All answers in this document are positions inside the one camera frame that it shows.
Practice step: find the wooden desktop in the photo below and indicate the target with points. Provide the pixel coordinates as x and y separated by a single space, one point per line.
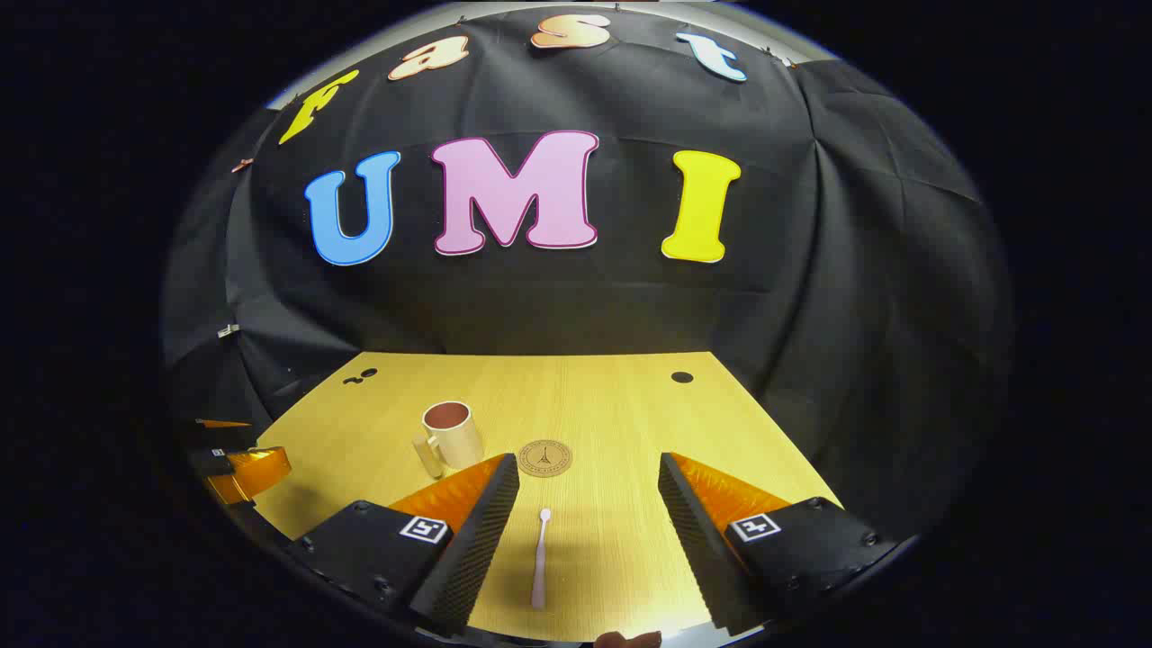
612 405

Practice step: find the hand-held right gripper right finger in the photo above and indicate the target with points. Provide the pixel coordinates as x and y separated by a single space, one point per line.
693 531

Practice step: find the white toothbrush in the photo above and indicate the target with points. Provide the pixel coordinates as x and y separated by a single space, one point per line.
540 567

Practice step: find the beige cup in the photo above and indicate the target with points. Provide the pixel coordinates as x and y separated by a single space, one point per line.
459 441

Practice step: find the black backdrop cloth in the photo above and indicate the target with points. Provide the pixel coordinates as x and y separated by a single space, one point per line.
630 306

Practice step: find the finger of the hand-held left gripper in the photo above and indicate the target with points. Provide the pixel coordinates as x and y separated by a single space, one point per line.
220 436
256 470

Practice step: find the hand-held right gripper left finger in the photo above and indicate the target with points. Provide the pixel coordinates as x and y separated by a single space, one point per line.
481 540

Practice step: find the round brown coaster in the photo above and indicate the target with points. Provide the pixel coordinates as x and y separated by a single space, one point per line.
544 458

